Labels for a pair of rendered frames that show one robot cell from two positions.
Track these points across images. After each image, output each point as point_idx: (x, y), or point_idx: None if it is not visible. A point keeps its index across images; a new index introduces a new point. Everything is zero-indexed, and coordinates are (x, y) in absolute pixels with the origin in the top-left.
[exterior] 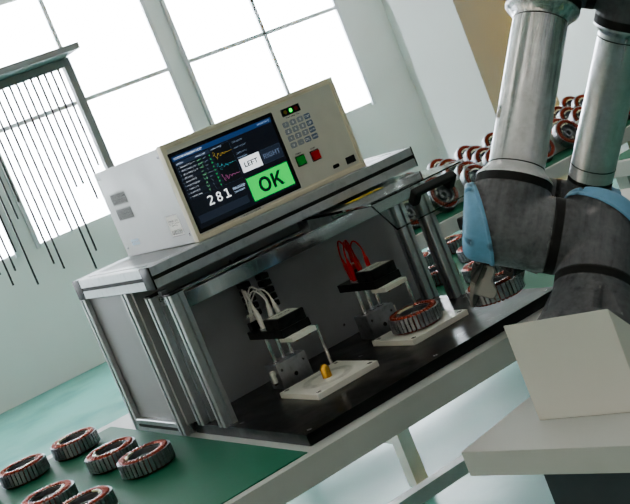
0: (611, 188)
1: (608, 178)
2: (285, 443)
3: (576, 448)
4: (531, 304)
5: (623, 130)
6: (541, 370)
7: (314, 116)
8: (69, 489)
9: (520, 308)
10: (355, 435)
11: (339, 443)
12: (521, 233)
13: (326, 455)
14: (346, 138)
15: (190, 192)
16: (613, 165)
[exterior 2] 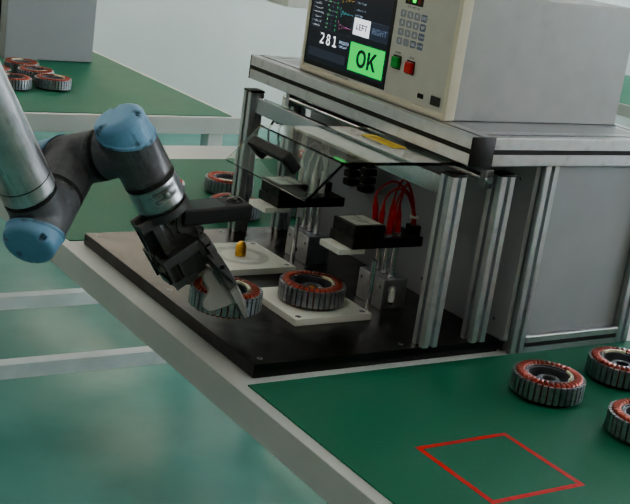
0: (16, 215)
1: None
2: None
3: None
4: (227, 346)
5: None
6: None
7: (430, 24)
8: (219, 183)
9: (219, 337)
10: (76, 261)
11: (69, 254)
12: None
13: (62, 252)
14: (443, 74)
15: (314, 18)
16: None
